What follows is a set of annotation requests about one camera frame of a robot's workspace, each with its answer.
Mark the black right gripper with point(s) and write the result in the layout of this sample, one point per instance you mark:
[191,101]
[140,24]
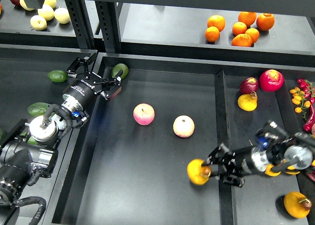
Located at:
[238,163]

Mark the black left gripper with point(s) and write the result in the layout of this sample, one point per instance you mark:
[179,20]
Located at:
[82,92]

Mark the yellow pear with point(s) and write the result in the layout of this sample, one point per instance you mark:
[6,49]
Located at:
[198,174]
[297,204]

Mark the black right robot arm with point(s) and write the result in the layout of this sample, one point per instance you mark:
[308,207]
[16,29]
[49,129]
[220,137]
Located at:
[275,151]

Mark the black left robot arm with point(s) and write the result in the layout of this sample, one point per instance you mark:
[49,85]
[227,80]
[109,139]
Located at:
[30,150]

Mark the green avocado at tray corner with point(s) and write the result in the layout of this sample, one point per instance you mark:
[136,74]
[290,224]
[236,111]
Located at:
[120,67]

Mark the yellow pear bin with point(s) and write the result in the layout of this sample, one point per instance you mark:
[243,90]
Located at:
[291,170]
[248,102]
[269,172]

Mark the green avocado upper left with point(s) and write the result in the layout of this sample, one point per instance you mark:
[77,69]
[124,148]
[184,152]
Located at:
[57,76]

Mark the yellow pear upper right bin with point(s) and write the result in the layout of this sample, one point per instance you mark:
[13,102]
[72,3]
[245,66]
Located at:
[248,102]

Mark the green avocado left bin top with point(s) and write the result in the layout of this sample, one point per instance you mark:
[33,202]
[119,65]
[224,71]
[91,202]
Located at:
[38,109]

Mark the green avocado bin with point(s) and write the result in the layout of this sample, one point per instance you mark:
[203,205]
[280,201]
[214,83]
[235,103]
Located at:
[38,109]
[32,141]

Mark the green avocado left bin lower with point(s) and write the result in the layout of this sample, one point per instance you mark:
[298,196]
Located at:
[32,141]

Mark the dark avocado left edge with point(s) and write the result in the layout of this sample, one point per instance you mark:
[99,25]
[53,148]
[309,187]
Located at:
[2,134]

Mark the black shelf upright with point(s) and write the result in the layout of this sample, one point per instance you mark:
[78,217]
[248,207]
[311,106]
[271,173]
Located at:
[96,24]

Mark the pale yellow pink apple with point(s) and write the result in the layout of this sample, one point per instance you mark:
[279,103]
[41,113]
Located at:
[183,126]

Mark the pink red apple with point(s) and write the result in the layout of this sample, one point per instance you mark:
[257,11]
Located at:
[144,114]

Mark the pale yellow apple front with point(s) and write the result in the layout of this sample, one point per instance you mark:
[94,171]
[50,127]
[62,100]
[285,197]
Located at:
[38,23]

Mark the pale yellow apple middle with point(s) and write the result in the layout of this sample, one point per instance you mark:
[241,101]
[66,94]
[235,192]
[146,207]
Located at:
[46,12]

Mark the dark red purple fruit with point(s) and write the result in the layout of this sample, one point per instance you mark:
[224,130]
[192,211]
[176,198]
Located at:
[249,85]

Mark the pale yellow apple back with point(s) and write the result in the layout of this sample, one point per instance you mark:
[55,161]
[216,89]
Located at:
[51,3]

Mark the red chili pepper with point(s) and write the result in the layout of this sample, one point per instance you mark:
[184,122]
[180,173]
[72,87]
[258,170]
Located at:
[311,120]

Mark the red apple right bin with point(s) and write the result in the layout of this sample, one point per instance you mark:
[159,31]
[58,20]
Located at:
[271,80]

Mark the black centre tray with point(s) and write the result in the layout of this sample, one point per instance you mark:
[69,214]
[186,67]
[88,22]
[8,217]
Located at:
[136,175]

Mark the cherry tomato vine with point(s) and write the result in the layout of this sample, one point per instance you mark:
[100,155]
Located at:
[303,96]

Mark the pale yellow apple slice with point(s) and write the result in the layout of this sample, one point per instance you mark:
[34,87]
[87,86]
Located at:
[24,6]

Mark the orange lower left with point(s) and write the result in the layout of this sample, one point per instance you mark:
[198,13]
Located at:
[212,34]

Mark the orange top left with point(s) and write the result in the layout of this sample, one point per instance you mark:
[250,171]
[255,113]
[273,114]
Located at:
[217,21]

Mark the orange front bottom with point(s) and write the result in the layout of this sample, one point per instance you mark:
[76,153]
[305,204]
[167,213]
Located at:
[242,40]

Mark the orange right middle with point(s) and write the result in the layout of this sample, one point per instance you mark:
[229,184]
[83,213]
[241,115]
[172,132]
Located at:
[254,34]

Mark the small orange middle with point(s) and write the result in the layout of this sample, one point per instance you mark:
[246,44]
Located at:
[239,28]

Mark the orange top middle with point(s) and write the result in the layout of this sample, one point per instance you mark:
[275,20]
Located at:
[248,18]

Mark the orange top right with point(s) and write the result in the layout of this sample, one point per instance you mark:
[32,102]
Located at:
[265,21]

